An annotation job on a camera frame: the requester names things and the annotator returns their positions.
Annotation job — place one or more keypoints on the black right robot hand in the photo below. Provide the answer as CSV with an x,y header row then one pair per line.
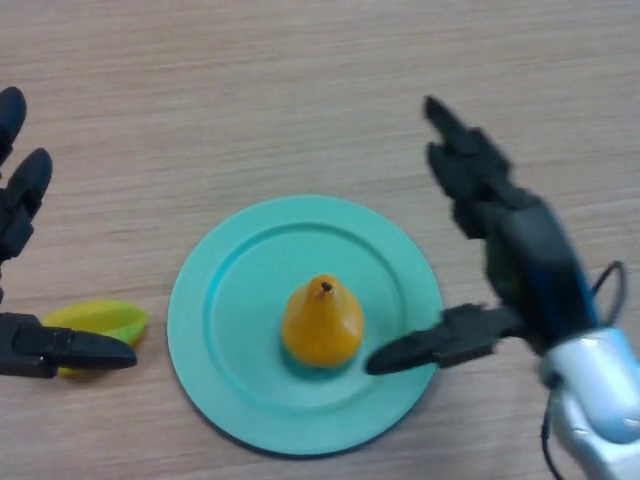
x,y
530,260

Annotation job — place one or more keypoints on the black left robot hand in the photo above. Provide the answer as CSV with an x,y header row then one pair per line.
x,y
17,215

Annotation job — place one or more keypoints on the yellow orange pear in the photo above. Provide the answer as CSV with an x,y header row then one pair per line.
x,y
322,327

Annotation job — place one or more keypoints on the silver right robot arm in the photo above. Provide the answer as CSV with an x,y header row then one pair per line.
x,y
595,395

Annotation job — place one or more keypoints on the green round plate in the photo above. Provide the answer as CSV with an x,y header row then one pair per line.
x,y
240,345

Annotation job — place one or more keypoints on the yellow green starfruit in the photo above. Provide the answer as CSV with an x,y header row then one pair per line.
x,y
105,317

